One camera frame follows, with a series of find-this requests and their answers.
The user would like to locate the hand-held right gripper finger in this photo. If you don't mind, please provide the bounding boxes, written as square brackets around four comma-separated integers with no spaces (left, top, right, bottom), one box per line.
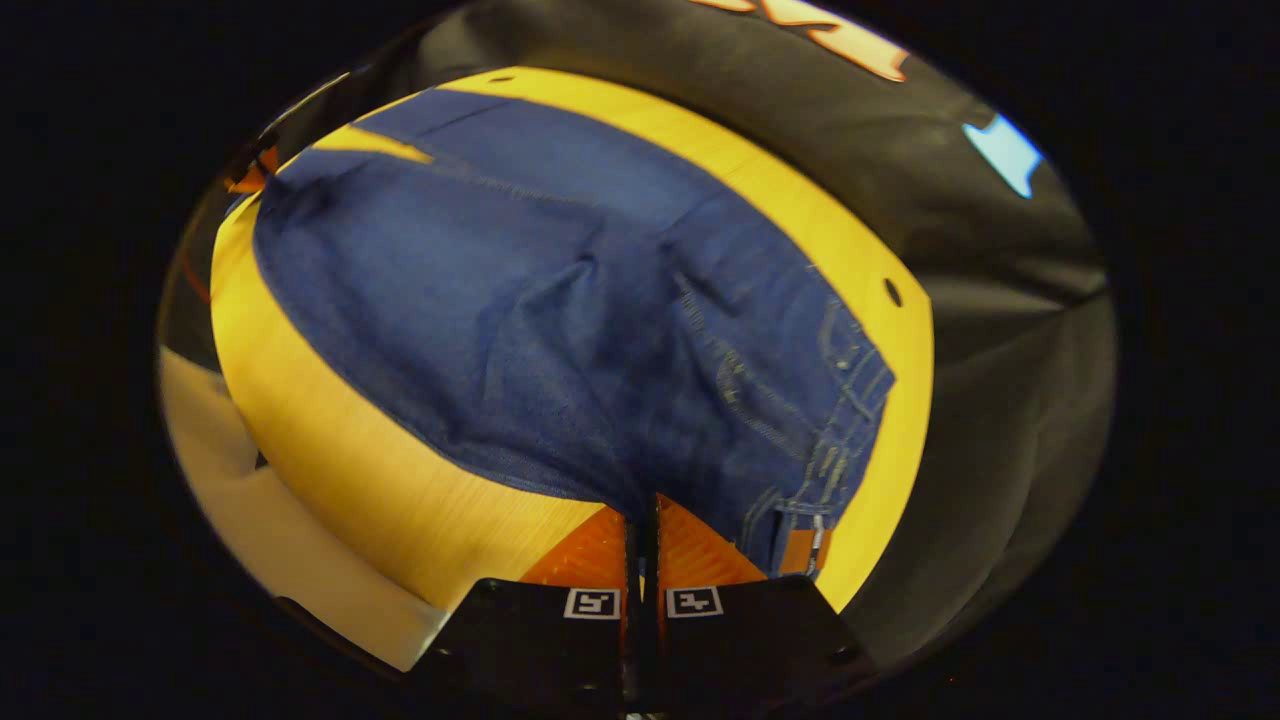
[642,494,878,711]
[412,505,641,709]

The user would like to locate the blue jeans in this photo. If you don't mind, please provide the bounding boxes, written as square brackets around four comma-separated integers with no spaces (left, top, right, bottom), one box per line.
[250,88,897,581]

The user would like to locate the black backdrop cloth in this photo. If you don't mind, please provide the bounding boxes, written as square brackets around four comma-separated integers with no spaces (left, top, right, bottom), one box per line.
[160,0,1117,673]

